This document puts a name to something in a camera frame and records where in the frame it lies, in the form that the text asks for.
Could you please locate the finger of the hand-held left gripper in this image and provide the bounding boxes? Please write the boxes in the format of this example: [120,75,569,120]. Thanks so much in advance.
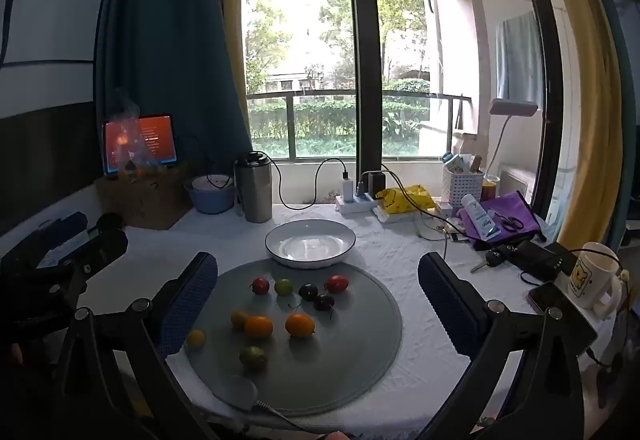
[60,229,129,288]
[30,211,127,248]

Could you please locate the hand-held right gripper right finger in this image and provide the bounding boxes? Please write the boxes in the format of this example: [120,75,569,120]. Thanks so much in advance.
[415,251,586,440]

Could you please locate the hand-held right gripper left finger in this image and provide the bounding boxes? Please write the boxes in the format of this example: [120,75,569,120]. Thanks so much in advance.
[50,251,221,440]

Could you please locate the orange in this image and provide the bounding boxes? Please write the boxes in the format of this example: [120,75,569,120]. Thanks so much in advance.
[285,313,316,337]
[244,315,274,340]

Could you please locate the white plate with dark rim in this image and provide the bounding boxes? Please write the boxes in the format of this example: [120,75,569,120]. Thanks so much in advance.
[264,219,357,269]

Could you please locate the black car key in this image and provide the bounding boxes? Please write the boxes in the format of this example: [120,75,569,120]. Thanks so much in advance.
[470,245,521,273]

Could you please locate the white tube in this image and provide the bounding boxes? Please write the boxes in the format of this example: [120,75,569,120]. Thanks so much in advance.
[460,193,502,241]

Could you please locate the white paper packet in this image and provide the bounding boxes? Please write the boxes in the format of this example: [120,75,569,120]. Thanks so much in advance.
[372,205,441,224]

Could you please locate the black scissors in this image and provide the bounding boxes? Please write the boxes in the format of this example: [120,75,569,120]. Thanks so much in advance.
[492,214,525,233]

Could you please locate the black power bank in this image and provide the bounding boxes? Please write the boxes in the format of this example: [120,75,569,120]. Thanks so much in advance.
[515,240,581,283]

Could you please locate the blue bowl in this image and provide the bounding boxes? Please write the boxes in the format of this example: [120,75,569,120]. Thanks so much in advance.
[183,174,236,215]

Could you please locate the smartphone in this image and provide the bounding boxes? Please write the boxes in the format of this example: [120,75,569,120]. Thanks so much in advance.
[525,281,599,346]

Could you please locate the yellow plastic bag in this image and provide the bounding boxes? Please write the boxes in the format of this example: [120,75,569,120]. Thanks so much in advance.
[375,184,441,216]

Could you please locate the white lattice storage basket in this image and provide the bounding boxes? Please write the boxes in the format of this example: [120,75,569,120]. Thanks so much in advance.
[442,155,485,211]

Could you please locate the tablet with lit screen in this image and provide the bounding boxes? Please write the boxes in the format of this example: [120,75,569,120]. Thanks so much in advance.
[102,113,179,176]

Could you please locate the purple pouch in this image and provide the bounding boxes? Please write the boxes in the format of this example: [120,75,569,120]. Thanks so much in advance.
[457,190,543,251]

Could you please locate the stainless steel tumbler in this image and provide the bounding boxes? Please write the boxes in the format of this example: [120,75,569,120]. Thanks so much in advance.
[234,151,274,224]

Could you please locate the white power strip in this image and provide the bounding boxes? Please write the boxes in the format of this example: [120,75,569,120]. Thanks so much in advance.
[335,193,386,214]

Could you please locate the white mug with yellow print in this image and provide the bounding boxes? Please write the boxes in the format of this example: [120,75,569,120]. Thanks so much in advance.
[567,241,626,318]

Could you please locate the blue curtain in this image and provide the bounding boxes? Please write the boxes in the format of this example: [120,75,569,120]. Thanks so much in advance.
[95,0,253,181]

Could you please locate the white desk lamp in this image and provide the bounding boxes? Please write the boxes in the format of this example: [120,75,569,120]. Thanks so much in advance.
[482,98,540,181]

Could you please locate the balcony railing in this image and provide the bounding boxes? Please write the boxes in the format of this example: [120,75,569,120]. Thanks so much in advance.
[246,90,473,158]

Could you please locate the hanging light blue towel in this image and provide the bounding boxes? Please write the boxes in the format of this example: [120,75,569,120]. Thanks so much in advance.
[495,10,543,104]

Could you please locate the yellow curtain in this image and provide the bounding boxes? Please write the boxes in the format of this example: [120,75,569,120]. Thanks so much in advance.
[215,0,248,161]
[550,0,631,251]

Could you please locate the black charging cable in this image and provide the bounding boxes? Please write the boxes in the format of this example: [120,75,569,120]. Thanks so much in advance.
[267,156,348,210]

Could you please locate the black window frame post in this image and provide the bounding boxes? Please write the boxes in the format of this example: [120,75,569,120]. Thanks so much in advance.
[342,0,383,181]

